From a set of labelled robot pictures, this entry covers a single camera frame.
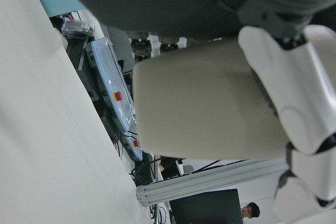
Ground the aluminium profile post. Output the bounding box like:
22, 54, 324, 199
135, 158, 291, 206

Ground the light blue teach pendant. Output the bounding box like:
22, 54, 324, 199
86, 37, 138, 132
122, 129, 144, 162

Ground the grey control box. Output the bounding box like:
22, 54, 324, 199
67, 37, 99, 101

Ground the black computer monitor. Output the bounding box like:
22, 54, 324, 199
169, 188, 244, 224

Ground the person's head with black hair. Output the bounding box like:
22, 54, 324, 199
240, 202, 260, 219

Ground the beige paper cup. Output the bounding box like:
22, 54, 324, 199
132, 36, 289, 161

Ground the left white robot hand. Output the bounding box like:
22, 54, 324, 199
56, 0, 336, 224

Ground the tall black box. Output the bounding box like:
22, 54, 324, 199
160, 157, 184, 180

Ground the small white adapter box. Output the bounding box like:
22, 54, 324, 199
61, 19, 95, 38

